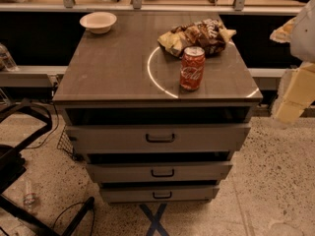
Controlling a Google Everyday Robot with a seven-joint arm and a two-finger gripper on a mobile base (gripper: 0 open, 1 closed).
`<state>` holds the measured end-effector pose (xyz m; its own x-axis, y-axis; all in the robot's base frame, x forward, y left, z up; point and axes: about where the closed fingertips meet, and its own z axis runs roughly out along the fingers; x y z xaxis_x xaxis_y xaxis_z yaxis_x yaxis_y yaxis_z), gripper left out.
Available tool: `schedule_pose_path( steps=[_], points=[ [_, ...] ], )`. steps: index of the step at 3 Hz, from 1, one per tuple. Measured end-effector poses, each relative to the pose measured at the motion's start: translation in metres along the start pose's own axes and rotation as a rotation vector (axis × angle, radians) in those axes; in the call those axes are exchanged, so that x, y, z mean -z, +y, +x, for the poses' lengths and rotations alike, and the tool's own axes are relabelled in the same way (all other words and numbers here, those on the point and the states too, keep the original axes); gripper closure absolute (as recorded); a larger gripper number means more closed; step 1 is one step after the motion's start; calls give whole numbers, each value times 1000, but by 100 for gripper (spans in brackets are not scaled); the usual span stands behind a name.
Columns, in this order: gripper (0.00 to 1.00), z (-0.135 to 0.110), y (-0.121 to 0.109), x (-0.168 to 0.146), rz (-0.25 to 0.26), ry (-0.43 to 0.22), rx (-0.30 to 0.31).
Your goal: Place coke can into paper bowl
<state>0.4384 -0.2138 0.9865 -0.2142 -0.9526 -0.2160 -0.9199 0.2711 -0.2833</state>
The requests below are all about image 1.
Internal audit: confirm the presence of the top grey drawer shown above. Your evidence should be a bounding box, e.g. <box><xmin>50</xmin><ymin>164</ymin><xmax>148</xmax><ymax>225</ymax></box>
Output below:
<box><xmin>66</xmin><ymin>123</ymin><xmax>250</xmax><ymax>154</ymax></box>

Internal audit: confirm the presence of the clear plastic bottle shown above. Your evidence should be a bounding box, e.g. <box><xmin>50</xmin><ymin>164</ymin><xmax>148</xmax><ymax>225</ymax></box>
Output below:
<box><xmin>0</xmin><ymin>43</ymin><xmax>18</xmax><ymax>71</ymax></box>

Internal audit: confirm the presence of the brown chip bag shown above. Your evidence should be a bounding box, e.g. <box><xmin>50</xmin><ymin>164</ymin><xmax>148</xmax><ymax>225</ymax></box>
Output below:
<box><xmin>157</xmin><ymin>19</ymin><xmax>236</xmax><ymax>57</ymax></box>

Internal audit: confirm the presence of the black chair frame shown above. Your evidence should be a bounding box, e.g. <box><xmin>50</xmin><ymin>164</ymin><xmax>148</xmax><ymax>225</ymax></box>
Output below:
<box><xmin>0</xmin><ymin>99</ymin><xmax>95</xmax><ymax>236</ymax></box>

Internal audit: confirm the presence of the red coke can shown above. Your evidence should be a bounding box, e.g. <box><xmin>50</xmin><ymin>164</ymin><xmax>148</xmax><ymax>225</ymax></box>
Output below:
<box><xmin>180</xmin><ymin>46</ymin><xmax>205</xmax><ymax>91</ymax></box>

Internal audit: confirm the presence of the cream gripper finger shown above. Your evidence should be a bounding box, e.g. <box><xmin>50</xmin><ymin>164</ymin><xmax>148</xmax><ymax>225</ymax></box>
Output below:
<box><xmin>270</xmin><ymin>18</ymin><xmax>295</xmax><ymax>43</ymax></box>
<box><xmin>272</xmin><ymin>62</ymin><xmax>315</xmax><ymax>125</ymax></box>

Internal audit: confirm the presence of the white paper bowl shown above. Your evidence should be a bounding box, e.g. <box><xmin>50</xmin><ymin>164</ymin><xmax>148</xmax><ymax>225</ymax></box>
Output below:
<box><xmin>80</xmin><ymin>12</ymin><xmax>117</xmax><ymax>34</ymax></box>

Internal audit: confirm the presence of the grey drawer cabinet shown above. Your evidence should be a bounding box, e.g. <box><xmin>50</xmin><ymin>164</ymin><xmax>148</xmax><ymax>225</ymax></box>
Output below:
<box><xmin>53</xmin><ymin>11</ymin><xmax>262</xmax><ymax>189</ymax></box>

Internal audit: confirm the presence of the black floor cable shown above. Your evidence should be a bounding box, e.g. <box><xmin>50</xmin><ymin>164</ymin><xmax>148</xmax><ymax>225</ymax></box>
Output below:
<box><xmin>50</xmin><ymin>201</ymin><xmax>96</xmax><ymax>236</ymax></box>

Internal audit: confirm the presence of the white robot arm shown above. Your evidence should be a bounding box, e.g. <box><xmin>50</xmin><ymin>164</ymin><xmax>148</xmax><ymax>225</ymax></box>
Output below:
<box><xmin>270</xmin><ymin>0</ymin><xmax>315</xmax><ymax>125</ymax></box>

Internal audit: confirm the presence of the middle grey drawer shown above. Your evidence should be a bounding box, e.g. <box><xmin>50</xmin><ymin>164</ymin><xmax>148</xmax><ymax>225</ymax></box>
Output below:
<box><xmin>87</xmin><ymin>161</ymin><xmax>232</xmax><ymax>183</ymax></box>

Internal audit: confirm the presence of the black wire basket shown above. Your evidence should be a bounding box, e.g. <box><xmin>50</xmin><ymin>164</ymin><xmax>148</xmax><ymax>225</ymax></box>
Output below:
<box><xmin>57</xmin><ymin>128</ymin><xmax>83</xmax><ymax>161</ymax></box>

